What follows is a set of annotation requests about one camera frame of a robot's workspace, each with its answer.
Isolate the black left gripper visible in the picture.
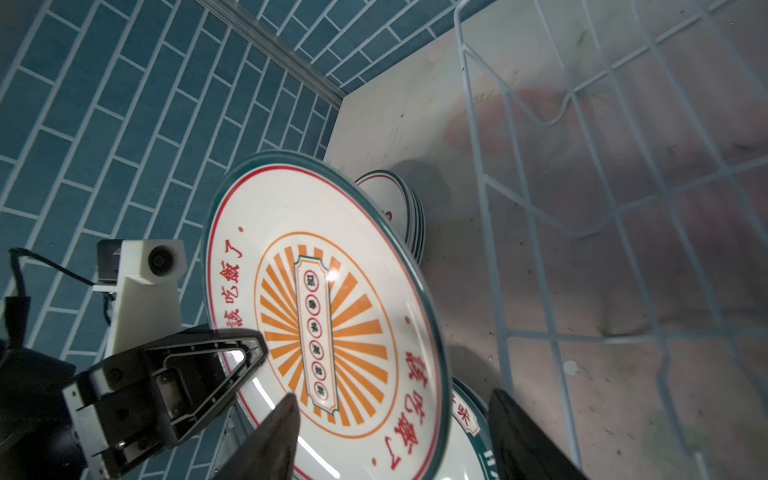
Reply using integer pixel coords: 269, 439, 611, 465
1, 294, 268, 479

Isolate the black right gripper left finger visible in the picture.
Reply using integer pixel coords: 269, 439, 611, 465
213, 394, 300, 480

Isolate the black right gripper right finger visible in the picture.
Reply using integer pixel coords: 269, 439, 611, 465
488, 388, 587, 480

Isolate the green rim small plate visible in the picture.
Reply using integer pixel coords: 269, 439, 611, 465
436, 377, 500, 479

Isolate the red rim small plate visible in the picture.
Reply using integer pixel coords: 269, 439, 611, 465
202, 150, 452, 479

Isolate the large red character plate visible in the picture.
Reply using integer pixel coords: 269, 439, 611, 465
355, 170, 416, 245
411, 190, 426, 264

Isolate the white wire dish rack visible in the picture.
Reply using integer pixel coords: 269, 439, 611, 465
453, 0, 767, 479

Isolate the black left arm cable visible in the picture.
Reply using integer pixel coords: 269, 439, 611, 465
2, 247, 115, 349

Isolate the aluminium left corner post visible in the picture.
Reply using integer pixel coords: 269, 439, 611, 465
198, 0, 346, 109

